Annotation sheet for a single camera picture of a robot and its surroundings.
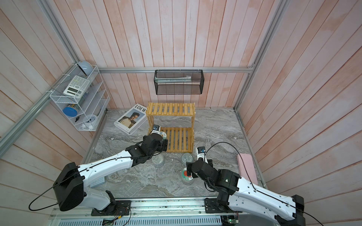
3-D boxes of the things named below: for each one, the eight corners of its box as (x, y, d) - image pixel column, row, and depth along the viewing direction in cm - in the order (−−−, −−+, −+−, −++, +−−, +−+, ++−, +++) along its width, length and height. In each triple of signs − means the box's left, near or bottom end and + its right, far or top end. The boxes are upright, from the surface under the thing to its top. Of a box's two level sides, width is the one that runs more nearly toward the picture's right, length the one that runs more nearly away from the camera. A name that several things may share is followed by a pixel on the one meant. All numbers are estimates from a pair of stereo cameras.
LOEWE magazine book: (115, 126, 111) (113, 122, 107) (137, 106, 126) (136, 102, 122) (131, 136, 105) (130, 132, 101) (153, 113, 120) (152, 110, 116)
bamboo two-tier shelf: (173, 153, 96) (171, 129, 74) (173, 129, 110) (172, 102, 88) (192, 153, 96) (197, 129, 74) (191, 129, 110) (194, 102, 88)
